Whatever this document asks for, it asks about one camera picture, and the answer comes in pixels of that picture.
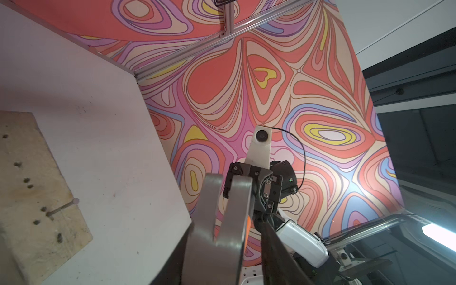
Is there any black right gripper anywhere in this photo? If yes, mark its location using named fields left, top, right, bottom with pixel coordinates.
left=223, top=161, right=283, bottom=214

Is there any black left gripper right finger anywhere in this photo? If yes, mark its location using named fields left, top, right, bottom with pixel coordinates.
left=256, top=220, right=313, bottom=285

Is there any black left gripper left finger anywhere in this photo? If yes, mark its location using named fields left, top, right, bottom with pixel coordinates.
left=151, top=231, right=189, bottom=285

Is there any claw hammer orange black handle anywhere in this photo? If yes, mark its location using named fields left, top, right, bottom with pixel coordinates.
left=181, top=173, right=253, bottom=285

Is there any wooden block with nails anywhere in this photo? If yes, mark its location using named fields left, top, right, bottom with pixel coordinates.
left=1, top=111, right=93, bottom=285

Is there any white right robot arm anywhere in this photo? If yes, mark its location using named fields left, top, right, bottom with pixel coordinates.
left=223, top=160, right=329, bottom=268

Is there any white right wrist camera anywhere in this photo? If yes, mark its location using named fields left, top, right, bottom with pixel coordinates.
left=245, top=125, right=271, bottom=169

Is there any aluminium frame corner post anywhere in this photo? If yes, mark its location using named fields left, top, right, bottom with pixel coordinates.
left=134, top=1, right=310, bottom=82

